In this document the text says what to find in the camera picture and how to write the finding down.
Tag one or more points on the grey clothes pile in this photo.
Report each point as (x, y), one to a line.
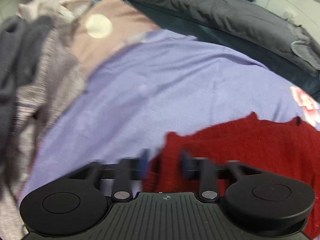
(82, 36)

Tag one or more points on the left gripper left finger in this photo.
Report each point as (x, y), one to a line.
(78, 201)

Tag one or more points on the red knit sweater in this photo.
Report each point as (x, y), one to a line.
(290, 149)

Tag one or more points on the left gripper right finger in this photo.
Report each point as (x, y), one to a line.
(253, 199)

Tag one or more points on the lavender floral bed sheet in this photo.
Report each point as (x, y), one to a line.
(167, 82)

